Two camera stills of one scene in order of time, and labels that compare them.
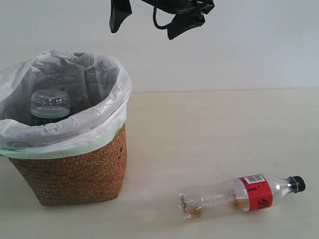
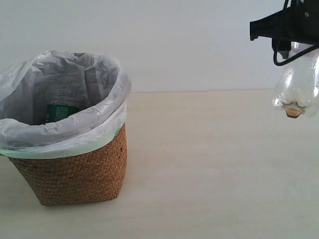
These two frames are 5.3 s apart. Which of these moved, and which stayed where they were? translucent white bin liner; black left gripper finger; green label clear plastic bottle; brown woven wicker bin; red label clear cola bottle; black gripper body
Moved: green label clear plastic bottle; red label clear cola bottle; black gripper body; black left gripper finger
Stayed: brown woven wicker bin; translucent white bin liner
